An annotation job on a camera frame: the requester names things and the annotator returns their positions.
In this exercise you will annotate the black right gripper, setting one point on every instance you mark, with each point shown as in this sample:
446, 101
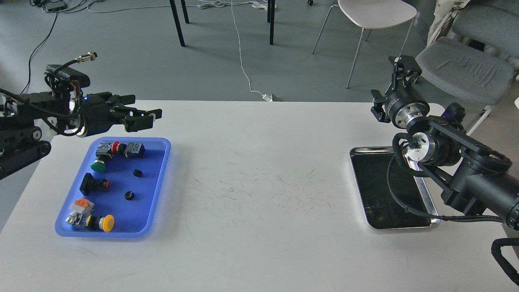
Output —
402, 103

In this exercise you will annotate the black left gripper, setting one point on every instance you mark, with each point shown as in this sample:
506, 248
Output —
99, 115

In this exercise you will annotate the small black gear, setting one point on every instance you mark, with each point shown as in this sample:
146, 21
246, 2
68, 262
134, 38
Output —
137, 173
129, 195

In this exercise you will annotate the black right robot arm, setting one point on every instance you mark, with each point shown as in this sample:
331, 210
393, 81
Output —
474, 178

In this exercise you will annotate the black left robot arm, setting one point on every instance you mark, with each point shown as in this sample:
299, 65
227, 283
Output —
66, 110

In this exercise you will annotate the blue plastic tray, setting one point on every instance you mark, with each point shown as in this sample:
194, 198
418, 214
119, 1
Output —
134, 218

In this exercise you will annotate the silver metal tray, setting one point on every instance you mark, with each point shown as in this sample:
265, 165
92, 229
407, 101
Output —
382, 212

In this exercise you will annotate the white chair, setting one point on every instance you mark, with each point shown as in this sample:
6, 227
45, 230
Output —
373, 15

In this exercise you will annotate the grey upholstered chair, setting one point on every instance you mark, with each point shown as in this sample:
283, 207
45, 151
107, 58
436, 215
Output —
466, 73

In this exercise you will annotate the orange white contact block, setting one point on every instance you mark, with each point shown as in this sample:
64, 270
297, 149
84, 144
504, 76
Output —
81, 206

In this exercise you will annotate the yellow mushroom push button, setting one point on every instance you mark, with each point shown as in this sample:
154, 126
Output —
91, 222

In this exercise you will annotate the white power adapter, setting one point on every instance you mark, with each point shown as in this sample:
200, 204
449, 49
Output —
270, 98

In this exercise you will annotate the black switch contact block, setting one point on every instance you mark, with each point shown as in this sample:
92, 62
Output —
134, 150

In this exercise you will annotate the red push button switch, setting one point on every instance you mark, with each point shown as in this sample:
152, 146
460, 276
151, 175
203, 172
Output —
118, 148

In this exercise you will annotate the green push button switch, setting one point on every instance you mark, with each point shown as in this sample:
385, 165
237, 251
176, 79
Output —
103, 154

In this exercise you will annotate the black selector switch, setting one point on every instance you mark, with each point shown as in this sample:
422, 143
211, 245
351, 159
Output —
89, 184

